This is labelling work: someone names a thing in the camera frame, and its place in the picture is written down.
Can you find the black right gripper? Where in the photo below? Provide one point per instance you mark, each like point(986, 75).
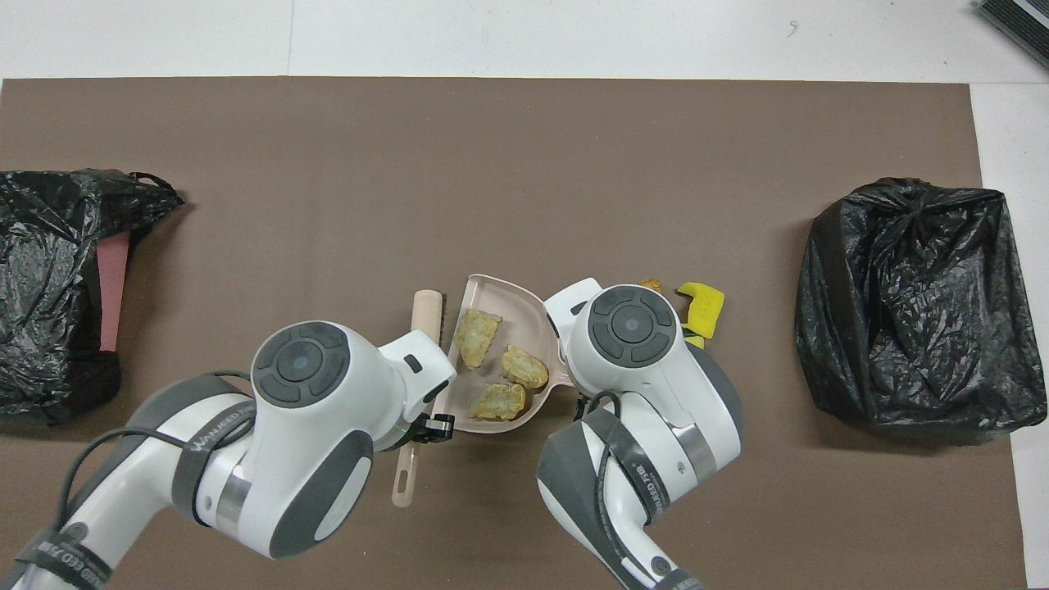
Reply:
point(582, 402)

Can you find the pale yellow bread-like chunk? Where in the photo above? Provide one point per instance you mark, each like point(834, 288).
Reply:
point(524, 367)
point(477, 336)
point(498, 401)

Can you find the beige plastic dustpan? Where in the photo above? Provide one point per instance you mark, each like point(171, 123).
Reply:
point(524, 324)

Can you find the beige hand brush black bristles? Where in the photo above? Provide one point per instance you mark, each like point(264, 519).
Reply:
point(426, 315)

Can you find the yellow sponge piece green layer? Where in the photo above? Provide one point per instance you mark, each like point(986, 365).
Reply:
point(695, 339)

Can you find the brown cork-like chunk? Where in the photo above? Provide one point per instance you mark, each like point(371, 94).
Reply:
point(653, 285)

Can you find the yellow ridged sponge piece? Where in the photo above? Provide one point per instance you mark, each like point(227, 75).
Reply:
point(703, 307)

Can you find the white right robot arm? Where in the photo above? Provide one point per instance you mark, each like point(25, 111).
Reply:
point(639, 352)

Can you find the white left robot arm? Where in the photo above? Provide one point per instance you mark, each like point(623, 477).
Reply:
point(311, 426)

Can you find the black trash bag bin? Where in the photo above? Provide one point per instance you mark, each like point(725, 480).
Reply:
point(910, 311)

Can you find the pink bin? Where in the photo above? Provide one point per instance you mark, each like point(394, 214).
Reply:
point(113, 287)

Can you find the black trash bag over pink bin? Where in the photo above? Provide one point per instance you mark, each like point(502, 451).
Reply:
point(49, 279)

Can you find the brown table mat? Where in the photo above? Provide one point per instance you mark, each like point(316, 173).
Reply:
point(524, 147)

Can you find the dark ribbed panel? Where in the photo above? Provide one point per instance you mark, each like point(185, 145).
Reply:
point(1024, 24)

